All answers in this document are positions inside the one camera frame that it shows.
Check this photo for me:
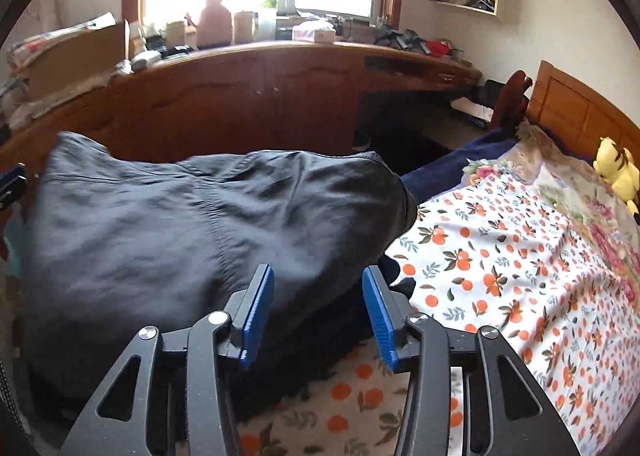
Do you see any tissue box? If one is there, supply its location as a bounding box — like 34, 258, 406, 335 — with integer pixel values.
291, 20, 336, 43

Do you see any cardboard box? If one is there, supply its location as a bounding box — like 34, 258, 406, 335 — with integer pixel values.
10, 21, 131, 102

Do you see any stack of papers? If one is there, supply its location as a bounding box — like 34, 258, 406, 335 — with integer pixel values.
450, 97, 493, 129

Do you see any dark wooden chair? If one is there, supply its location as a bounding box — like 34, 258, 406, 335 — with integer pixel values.
487, 70, 533, 134

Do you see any black jacket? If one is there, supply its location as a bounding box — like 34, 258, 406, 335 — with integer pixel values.
22, 131, 418, 422

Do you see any white jar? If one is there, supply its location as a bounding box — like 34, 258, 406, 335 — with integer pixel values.
233, 11, 257, 44

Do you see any pink bottle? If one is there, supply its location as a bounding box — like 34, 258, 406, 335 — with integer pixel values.
196, 0, 233, 49

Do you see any orange fruit print bedsheet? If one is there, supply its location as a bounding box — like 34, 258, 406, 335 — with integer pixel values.
235, 168, 640, 456

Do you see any wooden desk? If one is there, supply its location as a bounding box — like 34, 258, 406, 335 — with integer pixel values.
0, 40, 483, 172

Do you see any wooden headboard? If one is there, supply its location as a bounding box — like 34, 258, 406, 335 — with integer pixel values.
525, 60, 640, 167

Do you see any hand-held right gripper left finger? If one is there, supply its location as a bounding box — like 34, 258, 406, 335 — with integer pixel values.
59, 263, 276, 456

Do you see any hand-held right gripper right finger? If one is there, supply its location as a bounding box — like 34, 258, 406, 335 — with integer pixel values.
361, 265, 582, 456

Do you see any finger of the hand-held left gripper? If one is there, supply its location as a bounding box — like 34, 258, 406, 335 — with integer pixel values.
0, 163, 27, 209

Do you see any pile of black gadgets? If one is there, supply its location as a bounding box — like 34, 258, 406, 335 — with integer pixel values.
375, 26, 431, 54

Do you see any yellow plush toy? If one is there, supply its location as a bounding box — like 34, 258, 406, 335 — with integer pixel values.
593, 137, 640, 214

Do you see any green capped bottle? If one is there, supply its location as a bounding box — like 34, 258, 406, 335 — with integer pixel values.
257, 0, 278, 42

